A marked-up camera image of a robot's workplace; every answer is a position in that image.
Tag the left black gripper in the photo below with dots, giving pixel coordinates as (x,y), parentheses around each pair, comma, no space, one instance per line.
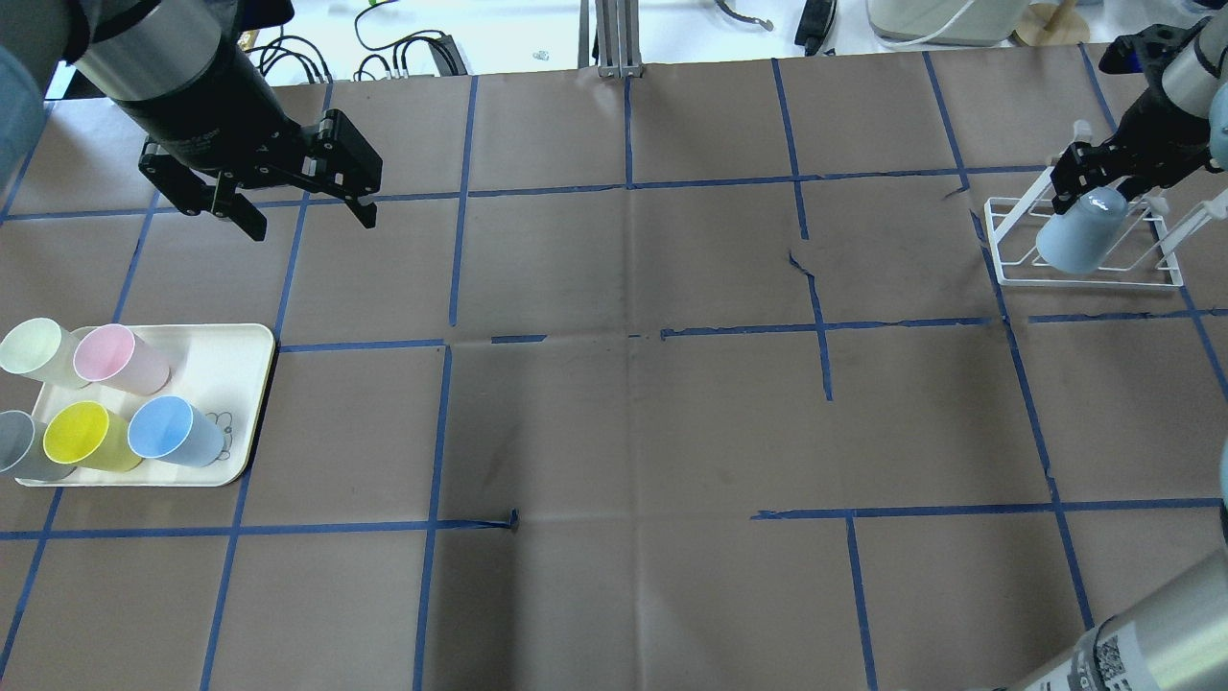
(206,120)

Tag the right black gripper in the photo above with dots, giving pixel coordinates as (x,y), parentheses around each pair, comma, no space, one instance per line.
(1159,146)

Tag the grey-blue plastic cup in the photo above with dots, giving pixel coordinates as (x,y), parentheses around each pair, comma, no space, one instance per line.
(1078,242)

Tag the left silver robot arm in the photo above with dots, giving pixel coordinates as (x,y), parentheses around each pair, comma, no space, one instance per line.
(129,50)

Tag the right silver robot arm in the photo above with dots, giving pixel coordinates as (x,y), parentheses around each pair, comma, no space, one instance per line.
(1174,638)

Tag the pink cup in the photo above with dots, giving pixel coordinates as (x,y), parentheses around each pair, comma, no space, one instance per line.
(113,355)

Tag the light blue cup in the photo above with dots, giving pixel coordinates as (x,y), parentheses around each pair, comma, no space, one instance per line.
(173,430)

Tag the pale green cup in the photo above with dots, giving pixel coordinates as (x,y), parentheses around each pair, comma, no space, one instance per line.
(41,350)

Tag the yellow cup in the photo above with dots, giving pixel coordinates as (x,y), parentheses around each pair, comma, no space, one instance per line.
(87,434)

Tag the grey cup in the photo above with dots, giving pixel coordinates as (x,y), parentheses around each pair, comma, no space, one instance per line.
(22,453)

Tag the cream rectangular tray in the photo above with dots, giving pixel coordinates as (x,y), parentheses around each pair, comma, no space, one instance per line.
(223,370)

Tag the white wire cup rack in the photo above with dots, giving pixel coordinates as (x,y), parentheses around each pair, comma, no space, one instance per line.
(1146,255)

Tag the aluminium frame post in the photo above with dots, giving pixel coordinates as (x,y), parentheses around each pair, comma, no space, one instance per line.
(609,38)

